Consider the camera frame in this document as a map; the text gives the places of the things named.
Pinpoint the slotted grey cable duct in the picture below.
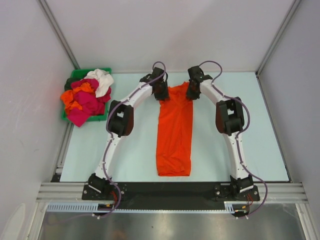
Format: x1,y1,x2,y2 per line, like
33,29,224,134
46,202,249,215

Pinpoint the aluminium frame rail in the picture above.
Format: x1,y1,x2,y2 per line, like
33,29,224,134
36,182,308,203

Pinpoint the magenta t-shirt in bin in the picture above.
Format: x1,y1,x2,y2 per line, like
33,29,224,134
62,78,112,127

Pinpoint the green plastic bin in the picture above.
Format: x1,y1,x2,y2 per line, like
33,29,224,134
60,67,114,127

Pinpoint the white t-shirt in bin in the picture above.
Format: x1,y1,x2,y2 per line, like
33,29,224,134
84,68,114,98

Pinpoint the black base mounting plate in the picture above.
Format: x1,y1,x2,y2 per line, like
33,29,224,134
81,182,260,207

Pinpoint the dark green t-shirt in bin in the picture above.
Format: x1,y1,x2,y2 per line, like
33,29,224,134
64,77,80,92

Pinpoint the orange t-shirt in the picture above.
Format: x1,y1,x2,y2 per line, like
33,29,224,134
155,82,193,177
60,82,95,116

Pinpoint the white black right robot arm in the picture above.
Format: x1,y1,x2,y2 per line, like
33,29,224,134
186,65,254,201

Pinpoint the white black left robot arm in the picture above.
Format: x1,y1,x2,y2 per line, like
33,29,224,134
86,66,169,200

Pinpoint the orange t-shirt in bin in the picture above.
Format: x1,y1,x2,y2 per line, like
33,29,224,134
60,82,95,116

